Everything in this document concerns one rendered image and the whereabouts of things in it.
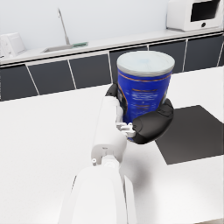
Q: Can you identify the dark grey square mat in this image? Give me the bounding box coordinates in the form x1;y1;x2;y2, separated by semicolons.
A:
154;104;224;166

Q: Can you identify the steel sink basin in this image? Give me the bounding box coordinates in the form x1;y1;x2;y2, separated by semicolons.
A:
41;44;74;53

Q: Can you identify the white toaster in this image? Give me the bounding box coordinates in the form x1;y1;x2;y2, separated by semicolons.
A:
0;31;26;59

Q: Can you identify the dark kitchen cabinet row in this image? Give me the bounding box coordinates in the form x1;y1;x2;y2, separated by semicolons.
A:
0;34;224;102

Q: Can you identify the silver sink faucet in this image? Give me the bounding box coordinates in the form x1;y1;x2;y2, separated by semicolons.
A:
57;7;71;46

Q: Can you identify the blue can with pale lid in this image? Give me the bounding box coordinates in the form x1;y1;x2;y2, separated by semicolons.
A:
116;50;176;142

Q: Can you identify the white microwave oven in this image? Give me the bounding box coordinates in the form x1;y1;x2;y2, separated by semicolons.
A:
165;0;224;32

